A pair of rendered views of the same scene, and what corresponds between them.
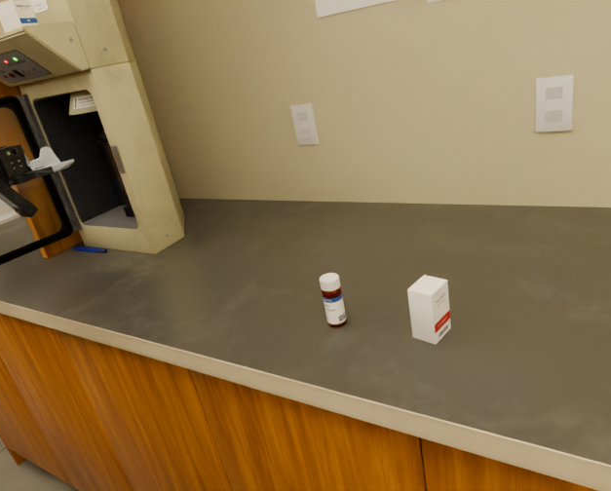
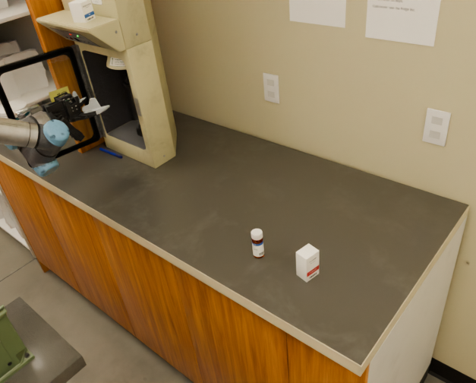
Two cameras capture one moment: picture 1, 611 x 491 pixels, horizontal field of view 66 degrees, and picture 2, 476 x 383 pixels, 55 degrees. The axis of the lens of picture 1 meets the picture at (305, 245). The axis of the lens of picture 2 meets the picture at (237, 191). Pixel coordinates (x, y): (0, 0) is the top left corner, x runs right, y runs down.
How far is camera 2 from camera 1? 58 cm
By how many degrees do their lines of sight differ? 14
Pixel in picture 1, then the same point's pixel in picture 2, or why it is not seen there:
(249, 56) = (238, 30)
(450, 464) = (298, 343)
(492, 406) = (319, 324)
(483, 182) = (386, 161)
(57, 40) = (107, 34)
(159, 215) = (160, 143)
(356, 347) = (264, 273)
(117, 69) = (143, 46)
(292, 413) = (225, 299)
